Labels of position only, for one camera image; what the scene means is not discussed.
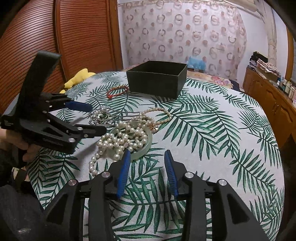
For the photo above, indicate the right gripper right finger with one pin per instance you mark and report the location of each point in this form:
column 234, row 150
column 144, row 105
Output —
column 231, row 218

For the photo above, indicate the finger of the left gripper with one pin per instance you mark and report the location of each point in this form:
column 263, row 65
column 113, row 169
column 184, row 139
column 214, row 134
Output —
column 79, row 106
column 90, row 131

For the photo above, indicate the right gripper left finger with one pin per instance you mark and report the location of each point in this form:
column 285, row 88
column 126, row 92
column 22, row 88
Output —
column 64, row 214

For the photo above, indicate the silver green brooch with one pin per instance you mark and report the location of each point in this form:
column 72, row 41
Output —
column 101, row 116

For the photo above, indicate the pale green jade bangle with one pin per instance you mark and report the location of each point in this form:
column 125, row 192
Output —
column 137, row 152

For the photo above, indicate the black jewelry box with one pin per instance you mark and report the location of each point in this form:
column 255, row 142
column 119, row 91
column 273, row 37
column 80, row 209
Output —
column 159, row 78

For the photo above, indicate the left hand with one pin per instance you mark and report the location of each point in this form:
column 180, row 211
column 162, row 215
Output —
column 10, row 138

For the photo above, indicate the yellow pikachu plush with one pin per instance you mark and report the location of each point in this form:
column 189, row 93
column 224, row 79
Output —
column 79, row 77

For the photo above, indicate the brown louvered wardrobe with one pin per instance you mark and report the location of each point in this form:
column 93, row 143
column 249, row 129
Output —
column 84, row 33

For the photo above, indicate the palm leaf pattern cloth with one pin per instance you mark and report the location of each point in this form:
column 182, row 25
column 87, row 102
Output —
column 215, row 131

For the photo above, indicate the wooden side cabinet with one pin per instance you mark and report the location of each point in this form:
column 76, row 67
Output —
column 276, row 105

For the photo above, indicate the blue plush toy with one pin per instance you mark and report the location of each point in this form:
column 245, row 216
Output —
column 196, row 64

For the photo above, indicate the bottles on cabinet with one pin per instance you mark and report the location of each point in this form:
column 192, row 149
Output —
column 287, row 87

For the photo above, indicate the stack of folded fabrics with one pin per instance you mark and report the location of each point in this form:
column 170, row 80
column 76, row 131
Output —
column 263, row 67

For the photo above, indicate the circle pattern sheer curtain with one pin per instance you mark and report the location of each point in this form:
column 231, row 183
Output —
column 175, row 30

